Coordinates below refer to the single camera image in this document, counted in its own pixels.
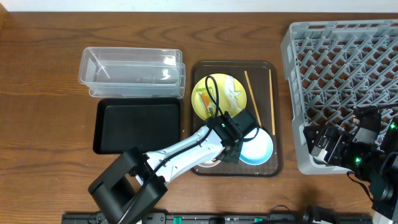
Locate yellow plate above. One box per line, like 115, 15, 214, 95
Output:
191, 73, 247, 120

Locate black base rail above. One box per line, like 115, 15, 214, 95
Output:
61, 212, 374, 224

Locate brown serving tray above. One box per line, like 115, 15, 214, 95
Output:
192, 60, 283, 178

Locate clear plastic bin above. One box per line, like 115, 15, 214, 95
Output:
78, 47, 186, 99

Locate blue bowl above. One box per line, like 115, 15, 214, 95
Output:
239, 128, 274, 166

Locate green orange snack wrapper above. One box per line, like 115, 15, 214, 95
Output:
196, 87, 216, 119

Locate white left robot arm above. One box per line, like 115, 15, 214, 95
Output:
88, 114, 244, 223

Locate white tissue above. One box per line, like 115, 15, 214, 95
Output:
224, 75, 241, 111

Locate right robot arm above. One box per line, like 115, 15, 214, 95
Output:
303, 118, 397, 223

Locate black waste tray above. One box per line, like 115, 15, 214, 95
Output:
93, 98, 180, 154

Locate pink bowl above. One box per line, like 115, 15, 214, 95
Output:
199, 159, 221, 168

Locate grey dishwasher rack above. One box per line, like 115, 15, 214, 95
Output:
280, 20, 397, 175

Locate wooden chopstick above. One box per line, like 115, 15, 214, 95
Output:
244, 70, 262, 128
269, 69, 276, 136

